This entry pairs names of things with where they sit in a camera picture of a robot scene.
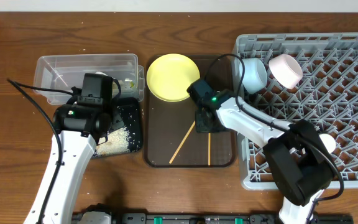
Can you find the white cup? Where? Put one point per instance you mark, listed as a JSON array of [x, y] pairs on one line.
[[328, 141]]

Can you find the white bowl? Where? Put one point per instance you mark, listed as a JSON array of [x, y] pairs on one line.
[[286, 70]]

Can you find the yellow plate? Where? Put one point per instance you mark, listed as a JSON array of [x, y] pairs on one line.
[[169, 76]]

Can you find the clear plastic bin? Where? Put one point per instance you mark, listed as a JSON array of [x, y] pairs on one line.
[[62, 72]]

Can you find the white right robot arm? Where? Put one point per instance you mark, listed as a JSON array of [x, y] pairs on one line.
[[298, 156]]

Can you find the dark brown serving tray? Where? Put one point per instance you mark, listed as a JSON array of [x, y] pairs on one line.
[[167, 124]]

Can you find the light blue bowl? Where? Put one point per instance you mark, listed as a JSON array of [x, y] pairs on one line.
[[255, 74]]

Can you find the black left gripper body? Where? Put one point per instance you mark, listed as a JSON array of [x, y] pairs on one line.
[[114, 123]]

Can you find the grey dishwasher rack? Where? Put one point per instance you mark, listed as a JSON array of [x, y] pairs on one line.
[[326, 96]]

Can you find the crumpled white tissue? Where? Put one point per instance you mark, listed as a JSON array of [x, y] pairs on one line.
[[101, 73]]

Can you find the wooden chopstick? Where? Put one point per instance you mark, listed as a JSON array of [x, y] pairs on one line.
[[209, 149], [182, 142]]

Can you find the pile of rice and nuts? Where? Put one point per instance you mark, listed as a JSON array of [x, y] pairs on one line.
[[125, 140]]

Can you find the black waste tray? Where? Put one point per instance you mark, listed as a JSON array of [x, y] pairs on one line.
[[122, 102]]

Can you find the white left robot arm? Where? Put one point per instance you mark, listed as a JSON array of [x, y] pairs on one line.
[[78, 130]]

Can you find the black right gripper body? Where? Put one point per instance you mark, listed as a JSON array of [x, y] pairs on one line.
[[202, 125]]

